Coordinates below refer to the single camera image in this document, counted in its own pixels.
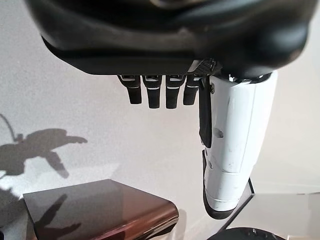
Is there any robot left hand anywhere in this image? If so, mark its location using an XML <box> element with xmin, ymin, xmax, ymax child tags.
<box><xmin>24</xmin><ymin>0</ymin><xmax>311</xmax><ymax>221</ymax></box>

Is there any glossy brown stool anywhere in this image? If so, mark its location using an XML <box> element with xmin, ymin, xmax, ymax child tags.
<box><xmin>22</xmin><ymin>178</ymin><xmax>180</xmax><ymax>240</ymax></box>

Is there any black round housing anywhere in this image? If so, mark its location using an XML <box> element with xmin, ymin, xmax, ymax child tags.
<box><xmin>207</xmin><ymin>226</ymin><xmax>278</xmax><ymax>240</ymax></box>

